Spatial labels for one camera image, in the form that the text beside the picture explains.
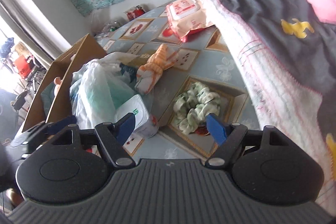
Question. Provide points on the orange striped cloth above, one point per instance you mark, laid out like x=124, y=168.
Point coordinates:
x=148, y=74

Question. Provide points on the white green tissue pack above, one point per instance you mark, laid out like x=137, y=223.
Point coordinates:
x=145, y=124

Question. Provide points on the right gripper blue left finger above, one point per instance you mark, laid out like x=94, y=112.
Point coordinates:
x=111, y=137

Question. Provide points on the red snack packet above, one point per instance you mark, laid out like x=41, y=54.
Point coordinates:
x=130, y=15

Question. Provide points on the pink plush toy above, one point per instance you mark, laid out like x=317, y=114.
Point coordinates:
x=57, y=82

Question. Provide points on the white plastic bag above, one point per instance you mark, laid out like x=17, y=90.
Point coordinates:
x=100, y=87

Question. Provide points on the dark quilt yellow flowers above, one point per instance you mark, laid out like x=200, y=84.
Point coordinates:
x=286, y=57

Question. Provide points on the green white scrunchie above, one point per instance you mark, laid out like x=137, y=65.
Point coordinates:
x=192, y=106

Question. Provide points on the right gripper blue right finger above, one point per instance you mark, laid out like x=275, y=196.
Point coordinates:
x=229, y=138

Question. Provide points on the grey curtain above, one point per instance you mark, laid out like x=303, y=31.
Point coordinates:
x=37, y=33

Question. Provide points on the red thermos bottle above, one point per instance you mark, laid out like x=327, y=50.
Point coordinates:
x=138, y=11

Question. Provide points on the fruit pattern tablecloth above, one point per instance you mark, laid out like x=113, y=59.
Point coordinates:
x=204, y=58

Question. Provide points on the red plastic bag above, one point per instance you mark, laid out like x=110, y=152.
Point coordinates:
x=22, y=66

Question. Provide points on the teal checked towel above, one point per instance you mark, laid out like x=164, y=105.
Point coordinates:
x=47, y=96

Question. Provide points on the brown cardboard box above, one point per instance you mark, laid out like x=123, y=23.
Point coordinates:
x=83, y=51

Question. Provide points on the orange wet wipes pack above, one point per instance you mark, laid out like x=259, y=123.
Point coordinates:
x=187, y=17

